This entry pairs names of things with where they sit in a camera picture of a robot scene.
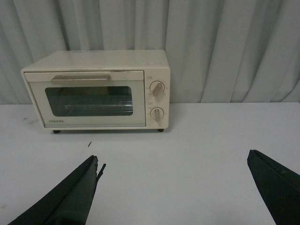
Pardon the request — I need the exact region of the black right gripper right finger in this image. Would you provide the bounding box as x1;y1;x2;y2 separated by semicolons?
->
247;150;300;225

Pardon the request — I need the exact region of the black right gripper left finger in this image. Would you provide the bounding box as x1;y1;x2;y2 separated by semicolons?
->
10;155;106;225

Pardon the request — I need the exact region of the cream oven door with window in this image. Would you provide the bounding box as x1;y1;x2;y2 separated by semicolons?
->
24;71;146;128

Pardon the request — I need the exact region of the beige metallic door handle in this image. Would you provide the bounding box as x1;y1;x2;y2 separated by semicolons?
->
51;75;111;85

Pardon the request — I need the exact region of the cream toaster oven body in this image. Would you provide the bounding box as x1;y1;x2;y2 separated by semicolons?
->
21;50;171;133

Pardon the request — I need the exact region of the lower beige control knob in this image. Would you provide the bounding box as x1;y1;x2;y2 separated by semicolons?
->
150;107;165;122

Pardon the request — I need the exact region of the beige control knob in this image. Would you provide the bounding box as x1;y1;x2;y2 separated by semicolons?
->
150;81;165;97
150;107;165;122

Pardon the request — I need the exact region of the upper beige control knob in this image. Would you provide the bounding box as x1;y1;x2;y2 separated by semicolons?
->
150;81;165;97

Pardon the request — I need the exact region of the white pleated curtain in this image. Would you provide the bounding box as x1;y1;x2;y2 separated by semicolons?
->
0;0;300;104

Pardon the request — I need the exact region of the wire oven rack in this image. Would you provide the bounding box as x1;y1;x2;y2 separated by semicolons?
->
63;98;133;115

